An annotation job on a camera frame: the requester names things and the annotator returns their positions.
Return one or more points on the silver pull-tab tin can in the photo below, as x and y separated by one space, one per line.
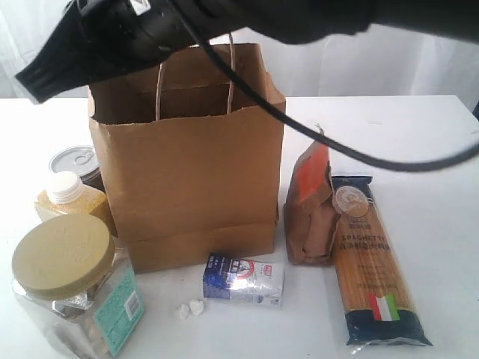
81 160

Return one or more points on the brown orange snack pouch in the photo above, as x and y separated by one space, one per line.
310 216

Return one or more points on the brown paper bag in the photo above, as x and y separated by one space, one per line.
190 164

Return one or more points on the blue white milk carton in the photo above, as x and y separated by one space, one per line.
243 280

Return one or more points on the clear jar gold lid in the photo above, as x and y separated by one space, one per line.
76 282

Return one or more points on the white backdrop curtain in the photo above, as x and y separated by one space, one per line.
382 61

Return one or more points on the spaghetti pasta package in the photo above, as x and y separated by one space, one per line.
377 305

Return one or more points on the yellow grain bottle white cap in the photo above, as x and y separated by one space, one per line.
65 193

